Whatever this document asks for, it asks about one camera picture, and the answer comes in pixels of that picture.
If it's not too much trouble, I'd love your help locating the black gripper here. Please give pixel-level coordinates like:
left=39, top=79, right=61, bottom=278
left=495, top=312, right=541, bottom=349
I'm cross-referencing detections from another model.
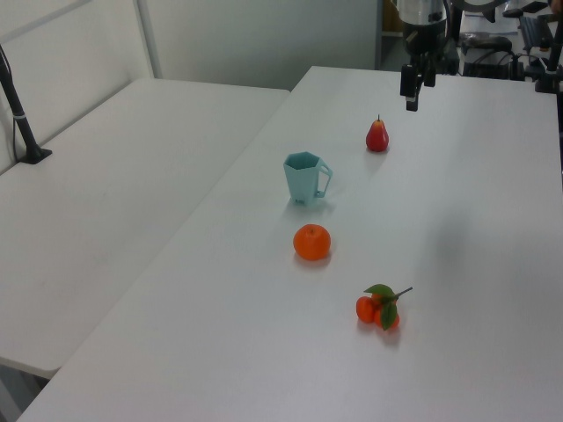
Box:
left=398, top=20, right=447, bottom=113

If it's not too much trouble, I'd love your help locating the teal hexagonal plastic mug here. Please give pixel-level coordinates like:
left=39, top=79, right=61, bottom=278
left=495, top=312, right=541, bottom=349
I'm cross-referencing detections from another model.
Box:
left=282, top=151, right=334, bottom=207

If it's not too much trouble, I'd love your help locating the red toy pear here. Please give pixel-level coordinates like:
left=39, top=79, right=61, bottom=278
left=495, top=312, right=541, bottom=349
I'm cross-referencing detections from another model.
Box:
left=364, top=113, right=391, bottom=154

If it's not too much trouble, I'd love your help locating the black desk equipment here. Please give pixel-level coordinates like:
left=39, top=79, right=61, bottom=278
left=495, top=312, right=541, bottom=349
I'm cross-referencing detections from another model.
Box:
left=458, top=33, right=538, bottom=83

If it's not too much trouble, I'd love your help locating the black clamp stand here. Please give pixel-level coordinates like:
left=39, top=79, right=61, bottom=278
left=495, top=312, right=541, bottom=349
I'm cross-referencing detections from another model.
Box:
left=533, top=11, right=563, bottom=94

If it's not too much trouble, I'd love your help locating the orange toy fruit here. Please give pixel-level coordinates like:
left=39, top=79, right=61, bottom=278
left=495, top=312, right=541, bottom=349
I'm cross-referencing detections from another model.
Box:
left=292, top=223, right=333, bottom=263

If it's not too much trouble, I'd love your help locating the tangerine cluster with green leaves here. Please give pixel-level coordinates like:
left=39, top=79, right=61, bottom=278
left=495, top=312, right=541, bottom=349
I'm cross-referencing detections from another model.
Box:
left=355, top=283, right=414, bottom=332

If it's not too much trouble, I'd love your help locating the white side table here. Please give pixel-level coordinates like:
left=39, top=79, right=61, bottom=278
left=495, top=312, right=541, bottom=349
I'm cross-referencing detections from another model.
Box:
left=0, top=77, right=292, bottom=381

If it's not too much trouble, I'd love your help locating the white partition frame post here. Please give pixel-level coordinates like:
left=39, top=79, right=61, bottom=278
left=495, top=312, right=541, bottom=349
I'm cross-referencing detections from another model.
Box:
left=134, top=0, right=165, bottom=81

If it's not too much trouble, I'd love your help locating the black camera stand pole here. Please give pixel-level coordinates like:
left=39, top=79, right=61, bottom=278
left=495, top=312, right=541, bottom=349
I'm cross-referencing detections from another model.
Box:
left=0, top=42, right=54, bottom=166

